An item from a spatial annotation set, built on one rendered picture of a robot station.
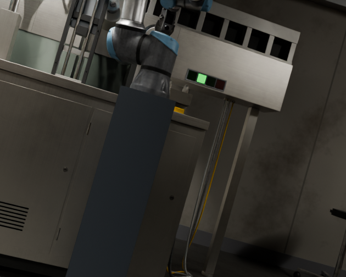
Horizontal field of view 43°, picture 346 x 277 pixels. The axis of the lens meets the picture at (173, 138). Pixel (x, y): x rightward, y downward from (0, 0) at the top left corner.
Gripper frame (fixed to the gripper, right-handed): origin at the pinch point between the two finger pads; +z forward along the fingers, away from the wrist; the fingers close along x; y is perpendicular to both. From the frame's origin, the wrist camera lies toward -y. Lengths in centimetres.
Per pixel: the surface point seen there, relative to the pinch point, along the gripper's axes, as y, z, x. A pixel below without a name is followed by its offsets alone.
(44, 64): 5, 44, 55
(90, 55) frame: -20.6, 5.4, 30.2
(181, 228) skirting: 8, 188, -77
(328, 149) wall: 77, 113, -184
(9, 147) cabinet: -67, 27, 51
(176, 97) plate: -18.8, 16.5, -16.0
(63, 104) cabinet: -49, 12, 35
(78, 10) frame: -3.9, -4.4, 41.4
